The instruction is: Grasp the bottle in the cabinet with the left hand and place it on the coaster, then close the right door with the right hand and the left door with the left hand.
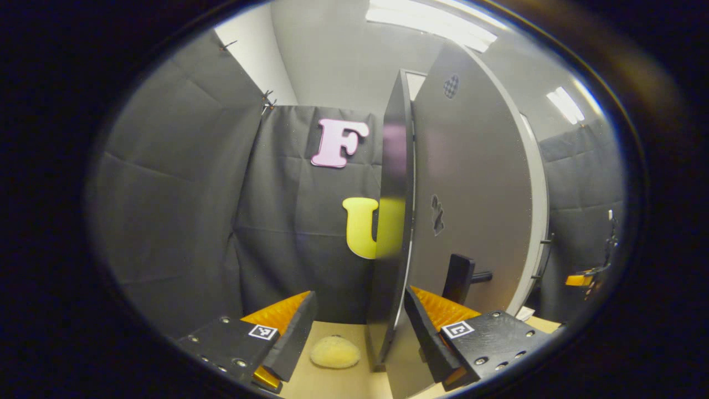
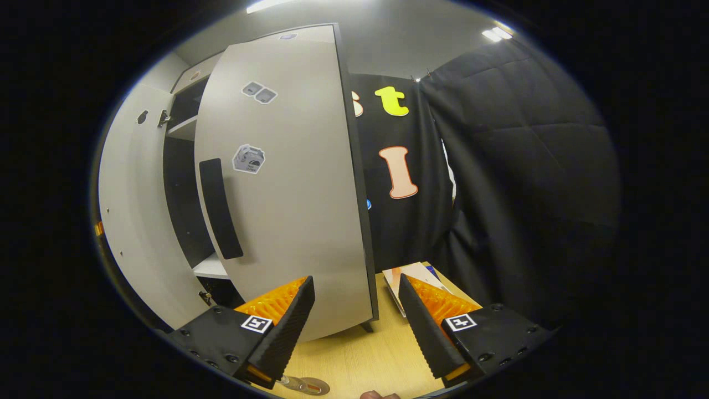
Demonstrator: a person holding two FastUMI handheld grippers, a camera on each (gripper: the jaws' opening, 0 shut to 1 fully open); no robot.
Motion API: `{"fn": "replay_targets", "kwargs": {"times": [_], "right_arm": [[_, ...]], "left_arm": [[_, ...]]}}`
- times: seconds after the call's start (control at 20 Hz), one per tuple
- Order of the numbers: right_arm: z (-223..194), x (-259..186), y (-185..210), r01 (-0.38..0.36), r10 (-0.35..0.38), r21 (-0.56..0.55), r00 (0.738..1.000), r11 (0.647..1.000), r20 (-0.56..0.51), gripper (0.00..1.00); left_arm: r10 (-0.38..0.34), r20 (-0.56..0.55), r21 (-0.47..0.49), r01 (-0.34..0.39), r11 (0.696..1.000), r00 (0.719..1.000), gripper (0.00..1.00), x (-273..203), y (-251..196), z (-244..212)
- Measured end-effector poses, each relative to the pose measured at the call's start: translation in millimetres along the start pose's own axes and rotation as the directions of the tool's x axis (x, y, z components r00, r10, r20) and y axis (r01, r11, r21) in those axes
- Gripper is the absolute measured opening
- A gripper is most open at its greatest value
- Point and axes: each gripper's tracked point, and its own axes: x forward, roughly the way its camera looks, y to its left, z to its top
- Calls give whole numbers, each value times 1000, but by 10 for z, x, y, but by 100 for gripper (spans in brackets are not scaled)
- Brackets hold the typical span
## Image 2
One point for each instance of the small blue object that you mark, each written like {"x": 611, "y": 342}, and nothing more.
{"x": 432, "y": 271}

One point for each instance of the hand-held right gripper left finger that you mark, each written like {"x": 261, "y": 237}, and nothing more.
{"x": 288, "y": 332}

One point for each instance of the clear glass bottle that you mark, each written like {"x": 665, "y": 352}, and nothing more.
{"x": 292, "y": 381}

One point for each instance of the metal door hinge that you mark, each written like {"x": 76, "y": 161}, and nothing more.
{"x": 164, "y": 118}
{"x": 206, "y": 298}

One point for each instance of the white and orange booklet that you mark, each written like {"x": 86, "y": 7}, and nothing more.
{"x": 412, "y": 274}

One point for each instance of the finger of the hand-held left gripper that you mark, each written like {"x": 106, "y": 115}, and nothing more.
{"x": 99, "y": 229}

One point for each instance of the black backdrop cloth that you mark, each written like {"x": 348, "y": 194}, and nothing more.
{"x": 399, "y": 233}

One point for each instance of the white cabinet shelf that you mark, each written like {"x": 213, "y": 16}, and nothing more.
{"x": 183, "y": 128}

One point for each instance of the large ceiling light panel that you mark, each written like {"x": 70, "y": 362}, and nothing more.
{"x": 268, "y": 5}

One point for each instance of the white cabinet door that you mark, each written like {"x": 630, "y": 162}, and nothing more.
{"x": 133, "y": 221}
{"x": 299, "y": 194}

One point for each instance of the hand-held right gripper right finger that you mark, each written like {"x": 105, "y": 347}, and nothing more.
{"x": 424, "y": 332}

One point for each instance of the white and grey cabinet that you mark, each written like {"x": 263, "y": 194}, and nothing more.
{"x": 180, "y": 194}

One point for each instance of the black quilted cloth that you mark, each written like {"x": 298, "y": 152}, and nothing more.
{"x": 526, "y": 183}

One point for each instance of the small ceiling light panel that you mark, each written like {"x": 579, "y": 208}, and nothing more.
{"x": 497, "y": 33}

